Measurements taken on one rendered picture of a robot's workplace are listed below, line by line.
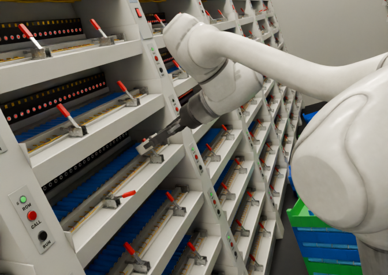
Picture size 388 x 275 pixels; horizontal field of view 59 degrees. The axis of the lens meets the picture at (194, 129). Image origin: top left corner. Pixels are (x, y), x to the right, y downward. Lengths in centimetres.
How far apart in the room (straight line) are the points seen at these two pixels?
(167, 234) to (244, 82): 51
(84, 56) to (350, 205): 75
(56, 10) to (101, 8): 14
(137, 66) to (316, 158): 95
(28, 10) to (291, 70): 80
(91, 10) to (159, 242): 79
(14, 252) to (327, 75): 62
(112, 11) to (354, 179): 104
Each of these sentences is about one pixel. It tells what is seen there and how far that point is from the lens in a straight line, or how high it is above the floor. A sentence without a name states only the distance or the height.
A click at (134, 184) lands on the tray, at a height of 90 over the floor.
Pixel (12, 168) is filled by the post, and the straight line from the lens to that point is 70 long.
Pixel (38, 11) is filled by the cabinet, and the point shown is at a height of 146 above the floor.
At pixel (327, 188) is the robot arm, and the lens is 36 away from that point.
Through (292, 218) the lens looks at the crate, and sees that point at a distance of 162.
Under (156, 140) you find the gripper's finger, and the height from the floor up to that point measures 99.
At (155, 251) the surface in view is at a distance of 103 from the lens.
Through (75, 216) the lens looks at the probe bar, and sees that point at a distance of 86.
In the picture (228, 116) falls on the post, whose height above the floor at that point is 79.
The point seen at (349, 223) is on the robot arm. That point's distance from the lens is 37.
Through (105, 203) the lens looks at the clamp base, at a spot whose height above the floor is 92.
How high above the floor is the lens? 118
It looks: 12 degrees down
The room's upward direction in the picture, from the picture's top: 22 degrees counter-clockwise
